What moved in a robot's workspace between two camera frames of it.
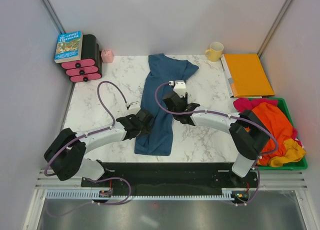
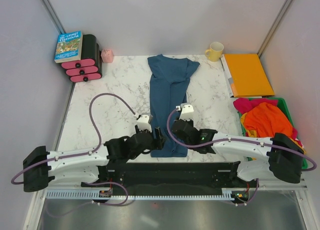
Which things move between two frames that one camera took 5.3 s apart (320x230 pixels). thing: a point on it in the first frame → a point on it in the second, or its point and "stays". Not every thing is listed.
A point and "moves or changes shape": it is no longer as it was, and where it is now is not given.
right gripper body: [185, 99] → [190, 123]
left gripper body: [144, 130] → [134, 155]
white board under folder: [227, 74] stays
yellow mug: [215, 52] stays
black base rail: [172, 176] stays
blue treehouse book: [69, 47] stays
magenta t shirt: [242, 104] stays
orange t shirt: [282, 127] stays
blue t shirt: [161, 68] moves or changes shape
